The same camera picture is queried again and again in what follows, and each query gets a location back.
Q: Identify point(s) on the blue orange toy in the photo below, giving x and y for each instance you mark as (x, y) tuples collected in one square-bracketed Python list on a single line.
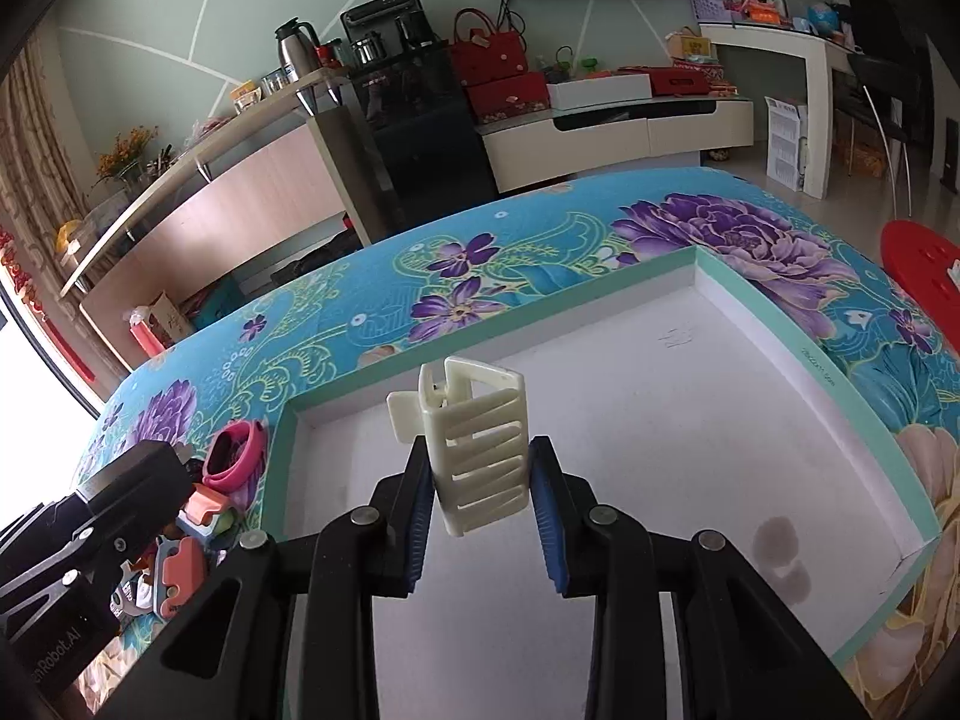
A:
[(180, 569), (209, 517)]

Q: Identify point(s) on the black chair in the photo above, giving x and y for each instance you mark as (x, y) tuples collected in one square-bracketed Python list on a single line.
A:
[(886, 129)]

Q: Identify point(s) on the cream plastic hair claw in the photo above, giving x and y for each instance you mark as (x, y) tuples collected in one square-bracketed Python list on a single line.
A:
[(476, 427)]

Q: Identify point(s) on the wooden bar counter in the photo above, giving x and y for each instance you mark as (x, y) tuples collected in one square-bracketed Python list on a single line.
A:
[(290, 162)]

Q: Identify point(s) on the red hanging knot ornament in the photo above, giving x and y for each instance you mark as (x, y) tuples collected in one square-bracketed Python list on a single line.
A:
[(25, 289)]

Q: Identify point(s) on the white desk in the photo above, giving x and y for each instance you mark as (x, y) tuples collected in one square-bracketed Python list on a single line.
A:
[(792, 65)]

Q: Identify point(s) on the red paper bag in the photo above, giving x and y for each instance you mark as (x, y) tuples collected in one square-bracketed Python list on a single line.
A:
[(147, 331)]

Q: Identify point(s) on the red handbag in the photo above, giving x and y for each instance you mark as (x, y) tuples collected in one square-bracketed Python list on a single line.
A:
[(482, 52)]

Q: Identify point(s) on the black bag on floor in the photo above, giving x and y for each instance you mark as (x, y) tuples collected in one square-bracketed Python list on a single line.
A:
[(342, 244)]

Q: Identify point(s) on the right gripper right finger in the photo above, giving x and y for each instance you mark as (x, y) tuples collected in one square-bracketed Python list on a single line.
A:
[(686, 619)]

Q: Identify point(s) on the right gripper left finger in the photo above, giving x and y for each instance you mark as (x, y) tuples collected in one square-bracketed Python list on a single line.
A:
[(284, 629)]

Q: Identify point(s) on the orange flower vase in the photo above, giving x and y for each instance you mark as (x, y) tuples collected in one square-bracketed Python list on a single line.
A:
[(124, 162)]

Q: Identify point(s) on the red plastic stool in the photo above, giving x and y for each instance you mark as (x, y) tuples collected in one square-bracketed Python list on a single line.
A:
[(919, 260)]

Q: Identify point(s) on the pink smart watch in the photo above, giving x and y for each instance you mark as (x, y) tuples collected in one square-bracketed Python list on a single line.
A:
[(236, 461)]

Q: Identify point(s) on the floral blue tablecloth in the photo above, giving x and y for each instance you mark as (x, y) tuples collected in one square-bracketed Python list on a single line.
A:
[(439, 278)]

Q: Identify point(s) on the black water dispenser cabinet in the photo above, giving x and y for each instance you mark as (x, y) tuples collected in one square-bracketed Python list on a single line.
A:
[(414, 115)]

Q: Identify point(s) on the white flat box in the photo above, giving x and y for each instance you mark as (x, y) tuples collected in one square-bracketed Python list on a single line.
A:
[(600, 91)]

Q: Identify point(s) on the red gift box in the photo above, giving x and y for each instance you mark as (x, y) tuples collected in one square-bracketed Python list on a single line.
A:
[(510, 97)]

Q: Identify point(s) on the steel thermos jug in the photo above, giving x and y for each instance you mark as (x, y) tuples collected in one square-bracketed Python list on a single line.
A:
[(297, 44)]

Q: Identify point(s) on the white tv cabinet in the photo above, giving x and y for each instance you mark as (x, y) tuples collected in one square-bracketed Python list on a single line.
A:
[(666, 132)]

